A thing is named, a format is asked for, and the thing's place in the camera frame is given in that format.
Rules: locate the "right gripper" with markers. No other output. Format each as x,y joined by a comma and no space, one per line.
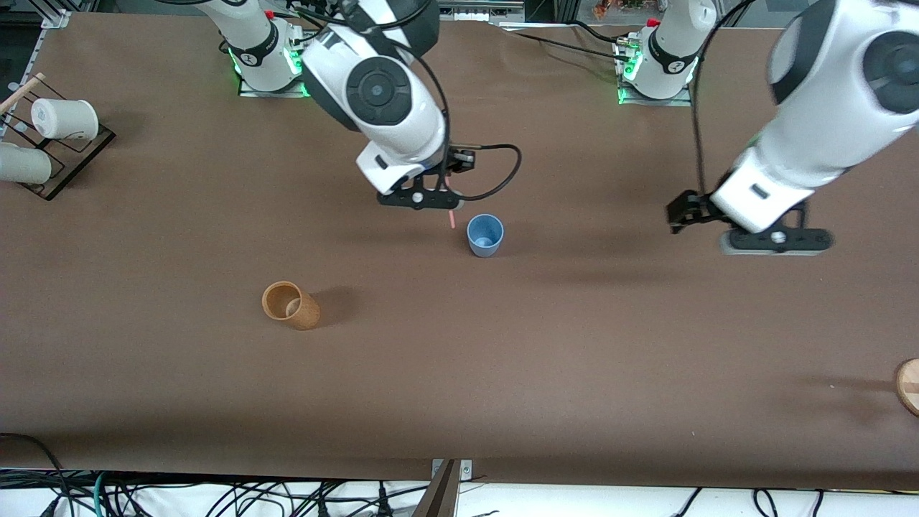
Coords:
454,162

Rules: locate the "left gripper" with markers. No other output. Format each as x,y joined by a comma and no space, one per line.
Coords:
695,207

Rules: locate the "pink chopstick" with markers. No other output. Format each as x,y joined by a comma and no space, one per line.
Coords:
451,219

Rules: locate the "blue cup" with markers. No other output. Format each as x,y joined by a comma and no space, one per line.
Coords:
485,244

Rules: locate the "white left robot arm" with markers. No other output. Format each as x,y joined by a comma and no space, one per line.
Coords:
811,136

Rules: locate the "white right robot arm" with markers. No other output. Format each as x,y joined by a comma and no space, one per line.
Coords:
402,122

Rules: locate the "brown cup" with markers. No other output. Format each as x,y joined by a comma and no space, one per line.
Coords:
303,314

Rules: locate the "black cup rack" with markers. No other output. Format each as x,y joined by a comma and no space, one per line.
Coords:
75,161

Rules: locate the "white cup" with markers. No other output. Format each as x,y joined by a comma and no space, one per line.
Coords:
21,164
68,118

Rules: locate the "silver metal profile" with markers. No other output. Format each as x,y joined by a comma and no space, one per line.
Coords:
481,8

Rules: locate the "round wooden board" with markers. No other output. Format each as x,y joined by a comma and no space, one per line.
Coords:
910,388

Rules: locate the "wooden rack stick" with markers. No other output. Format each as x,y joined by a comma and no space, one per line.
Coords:
21,90

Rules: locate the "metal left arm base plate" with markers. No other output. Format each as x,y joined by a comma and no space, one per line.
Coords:
657,100

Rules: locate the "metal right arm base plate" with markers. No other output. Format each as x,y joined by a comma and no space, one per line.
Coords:
248,90

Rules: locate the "silver table edge bracket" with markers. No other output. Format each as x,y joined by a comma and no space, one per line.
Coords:
465,470

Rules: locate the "dark camera post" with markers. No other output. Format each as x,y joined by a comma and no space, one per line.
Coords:
438,499

